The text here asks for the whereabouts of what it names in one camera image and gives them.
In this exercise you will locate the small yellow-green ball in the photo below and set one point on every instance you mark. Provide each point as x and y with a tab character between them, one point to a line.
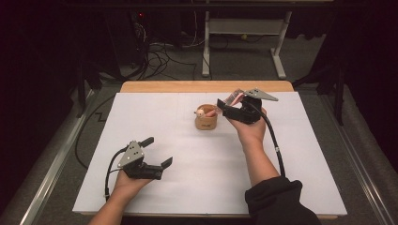
244	36

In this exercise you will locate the white table board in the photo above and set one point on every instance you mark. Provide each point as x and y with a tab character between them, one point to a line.
187	156

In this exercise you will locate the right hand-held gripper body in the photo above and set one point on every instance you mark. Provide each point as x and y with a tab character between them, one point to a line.
247	112

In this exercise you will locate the white metal desk frame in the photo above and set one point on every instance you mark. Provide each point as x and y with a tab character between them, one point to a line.
244	26

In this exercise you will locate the wooden table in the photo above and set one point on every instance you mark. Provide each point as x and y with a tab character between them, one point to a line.
187	86

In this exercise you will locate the person's left hand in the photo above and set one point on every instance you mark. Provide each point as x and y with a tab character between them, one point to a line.
126	186

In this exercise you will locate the pink hairbrush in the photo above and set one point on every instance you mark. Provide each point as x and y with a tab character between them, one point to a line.
234	97

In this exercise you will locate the metal floor rail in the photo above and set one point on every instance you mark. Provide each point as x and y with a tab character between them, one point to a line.
53	168
359	162

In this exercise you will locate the black computer tower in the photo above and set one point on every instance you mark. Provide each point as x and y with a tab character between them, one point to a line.
125	37

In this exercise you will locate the dark metal stand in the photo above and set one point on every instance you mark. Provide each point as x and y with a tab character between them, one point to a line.
82	93
339	93

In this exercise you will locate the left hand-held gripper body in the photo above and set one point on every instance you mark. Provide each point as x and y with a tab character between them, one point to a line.
137	170

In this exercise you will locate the person's right hand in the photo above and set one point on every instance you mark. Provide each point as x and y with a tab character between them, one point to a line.
252	132

